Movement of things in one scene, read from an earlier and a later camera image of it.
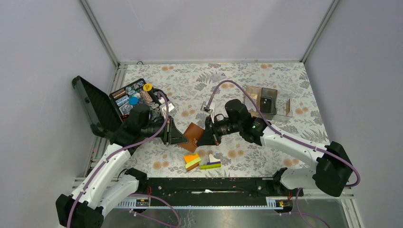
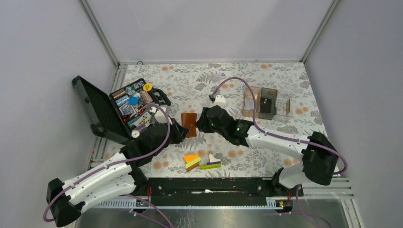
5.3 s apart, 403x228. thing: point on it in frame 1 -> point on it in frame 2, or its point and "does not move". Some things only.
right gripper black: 206,138 -> 202,122
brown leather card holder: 192,133 -> 188,121
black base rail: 215,191 does not move
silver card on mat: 217,77 does not move
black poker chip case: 107,111 does not move
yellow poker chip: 147,87 does not move
